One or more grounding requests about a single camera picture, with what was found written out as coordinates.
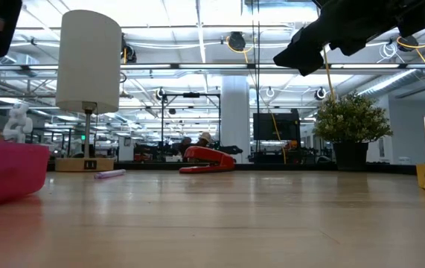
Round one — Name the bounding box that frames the purple pen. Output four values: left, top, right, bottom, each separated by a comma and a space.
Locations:
93, 168, 127, 180

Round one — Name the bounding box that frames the black ceiling cable reel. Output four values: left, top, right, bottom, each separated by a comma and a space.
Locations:
226, 31, 247, 53
397, 33, 420, 53

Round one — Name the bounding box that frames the white building column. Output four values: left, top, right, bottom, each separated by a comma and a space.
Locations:
220, 75, 252, 165

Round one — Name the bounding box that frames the pink plastic pencil case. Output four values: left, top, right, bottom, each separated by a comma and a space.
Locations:
0, 138, 51, 211

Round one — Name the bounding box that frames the black monitor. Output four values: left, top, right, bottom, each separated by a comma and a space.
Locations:
252, 109, 301, 142

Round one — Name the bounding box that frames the red stapler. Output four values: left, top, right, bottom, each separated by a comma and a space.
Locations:
179, 145, 237, 175

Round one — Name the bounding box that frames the black aluminium table frame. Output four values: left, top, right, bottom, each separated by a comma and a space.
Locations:
46, 160, 418, 176

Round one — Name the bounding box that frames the white humanoid figure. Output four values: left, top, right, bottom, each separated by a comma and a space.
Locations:
2, 102, 33, 144

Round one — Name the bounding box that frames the white shade wooden base lamp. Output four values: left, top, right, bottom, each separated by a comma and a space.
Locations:
54, 10, 123, 173

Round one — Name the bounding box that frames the person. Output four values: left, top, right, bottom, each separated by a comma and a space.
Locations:
179, 136, 194, 157
196, 131, 214, 148

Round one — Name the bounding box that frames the potted green plant black pot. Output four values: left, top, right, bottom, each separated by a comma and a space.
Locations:
313, 91, 394, 172

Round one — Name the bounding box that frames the black metal stand frame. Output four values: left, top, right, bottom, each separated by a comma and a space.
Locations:
160, 92, 222, 150

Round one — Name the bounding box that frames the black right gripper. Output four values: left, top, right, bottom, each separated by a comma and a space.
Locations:
273, 0, 425, 77

